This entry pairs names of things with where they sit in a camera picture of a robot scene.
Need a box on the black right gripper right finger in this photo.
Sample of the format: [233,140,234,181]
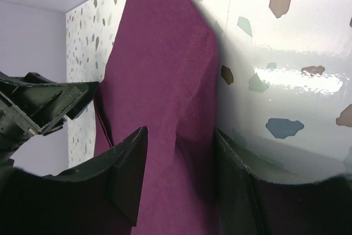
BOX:
[214,129,351,234]

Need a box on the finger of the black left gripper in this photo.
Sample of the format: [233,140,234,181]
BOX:
[0,72,100,136]

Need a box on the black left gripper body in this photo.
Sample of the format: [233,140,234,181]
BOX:
[0,71,36,164]

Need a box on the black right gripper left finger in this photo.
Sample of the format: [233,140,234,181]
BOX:
[1,127,148,234]

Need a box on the purple cloth mat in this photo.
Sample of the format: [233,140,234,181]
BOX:
[95,0,221,234]

